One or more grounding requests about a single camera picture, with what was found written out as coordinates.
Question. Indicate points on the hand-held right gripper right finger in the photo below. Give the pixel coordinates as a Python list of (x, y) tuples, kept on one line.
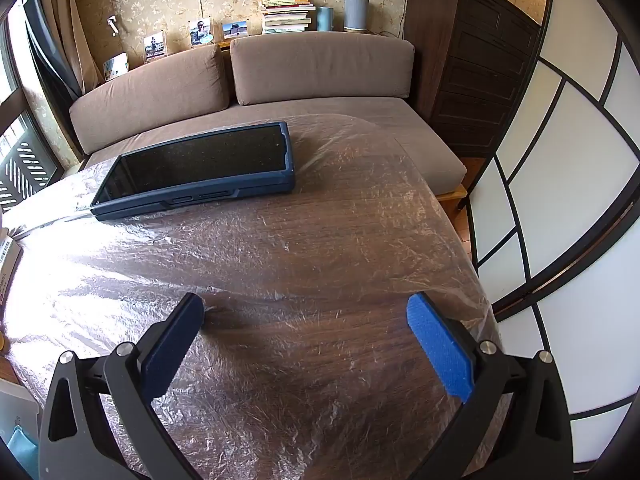
[(440, 345)]

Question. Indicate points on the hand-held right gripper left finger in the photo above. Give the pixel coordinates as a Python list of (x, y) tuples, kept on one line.
[(170, 345)]

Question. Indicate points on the clear plastic table cover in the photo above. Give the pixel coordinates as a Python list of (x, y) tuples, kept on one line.
[(300, 260)]

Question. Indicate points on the white printed medicine box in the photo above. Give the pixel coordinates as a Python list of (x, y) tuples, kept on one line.
[(7, 270)]

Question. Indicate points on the brown sofa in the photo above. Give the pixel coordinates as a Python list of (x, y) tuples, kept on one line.
[(430, 160)]

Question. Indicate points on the light blue cloth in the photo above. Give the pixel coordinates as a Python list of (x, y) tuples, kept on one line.
[(17, 452)]

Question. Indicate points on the tablet in blue case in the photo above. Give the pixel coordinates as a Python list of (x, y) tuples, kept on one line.
[(200, 160)]

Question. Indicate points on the balcony railing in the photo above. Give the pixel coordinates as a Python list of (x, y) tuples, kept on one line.
[(20, 175)]

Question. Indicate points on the white panel sliding screen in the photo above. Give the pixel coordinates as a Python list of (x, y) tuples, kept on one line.
[(575, 160)]

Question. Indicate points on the brown sofa back cushion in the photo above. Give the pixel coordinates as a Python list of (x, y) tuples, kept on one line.
[(320, 67), (150, 95)]

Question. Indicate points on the dark wooden dresser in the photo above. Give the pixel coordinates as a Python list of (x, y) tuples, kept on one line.
[(475, 60)]

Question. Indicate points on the dark curtain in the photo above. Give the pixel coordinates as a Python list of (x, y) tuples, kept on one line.
[(50, 60)]

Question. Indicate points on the beige curtain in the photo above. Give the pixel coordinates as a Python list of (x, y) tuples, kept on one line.
[(75, 35)]

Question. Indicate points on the dark framed window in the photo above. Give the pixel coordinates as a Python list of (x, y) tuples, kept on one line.
[(7, 60)]

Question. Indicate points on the grey cylinder speaker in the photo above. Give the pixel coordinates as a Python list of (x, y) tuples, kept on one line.
[(356, 14)]

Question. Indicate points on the light blue canister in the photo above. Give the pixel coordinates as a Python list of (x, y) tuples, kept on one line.
[(325, 20)]

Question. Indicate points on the stack of books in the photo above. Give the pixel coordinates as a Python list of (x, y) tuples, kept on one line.
[(285, 15)]

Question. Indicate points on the rounded photo frame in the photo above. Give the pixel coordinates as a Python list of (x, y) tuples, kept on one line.
[(116, 67)]

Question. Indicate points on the clear standing photo frame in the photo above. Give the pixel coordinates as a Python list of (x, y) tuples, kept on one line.
[(155, 47), (202, 32)]

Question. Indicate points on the clear building photo frame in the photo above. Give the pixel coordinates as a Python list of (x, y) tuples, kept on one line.
[(235, 29)]

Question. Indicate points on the white wall hook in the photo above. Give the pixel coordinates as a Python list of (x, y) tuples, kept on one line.
[(113, 25)]

